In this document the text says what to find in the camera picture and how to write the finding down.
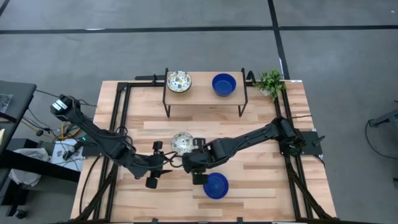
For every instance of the grey printed sheet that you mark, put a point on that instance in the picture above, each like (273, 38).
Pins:
(4, 102)

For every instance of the blue-violet plastic bowl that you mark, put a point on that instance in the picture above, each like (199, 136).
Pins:
(224, 84)

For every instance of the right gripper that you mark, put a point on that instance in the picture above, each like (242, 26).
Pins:
(197, 161)

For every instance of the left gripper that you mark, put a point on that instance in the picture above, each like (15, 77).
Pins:
(152, 165)

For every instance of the white plastic bag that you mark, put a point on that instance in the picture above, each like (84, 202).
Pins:
(31, 154)

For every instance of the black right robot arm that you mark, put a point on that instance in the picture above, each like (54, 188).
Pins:
(248, 137)

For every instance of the black caster wheel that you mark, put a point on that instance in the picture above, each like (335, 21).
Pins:
(20, 214)

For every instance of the black beam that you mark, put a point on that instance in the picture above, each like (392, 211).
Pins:
(46, 169)

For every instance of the black aluminium table frame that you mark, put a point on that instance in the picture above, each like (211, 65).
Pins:
(143, 84)

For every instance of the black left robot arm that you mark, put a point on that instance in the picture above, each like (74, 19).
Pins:
(93, 130)

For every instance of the white box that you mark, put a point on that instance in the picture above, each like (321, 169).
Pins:
(59, 155)

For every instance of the green plant white pot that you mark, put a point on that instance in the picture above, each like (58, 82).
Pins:
(270, 83)

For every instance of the black side desk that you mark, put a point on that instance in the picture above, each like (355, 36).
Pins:
(18, 93)

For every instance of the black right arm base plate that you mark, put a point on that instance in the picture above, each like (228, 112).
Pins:
(311, 144)

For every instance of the wooden shelf black metal legs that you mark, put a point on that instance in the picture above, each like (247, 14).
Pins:
(199, 96)

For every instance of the grey metal stand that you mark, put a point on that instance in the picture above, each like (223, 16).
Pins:
(385, 119)

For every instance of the blue plate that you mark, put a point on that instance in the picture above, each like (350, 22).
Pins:
(217, 186)

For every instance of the yellow bowl with speckled inside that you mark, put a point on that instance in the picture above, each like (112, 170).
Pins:
(182, 143)
(178, 81)

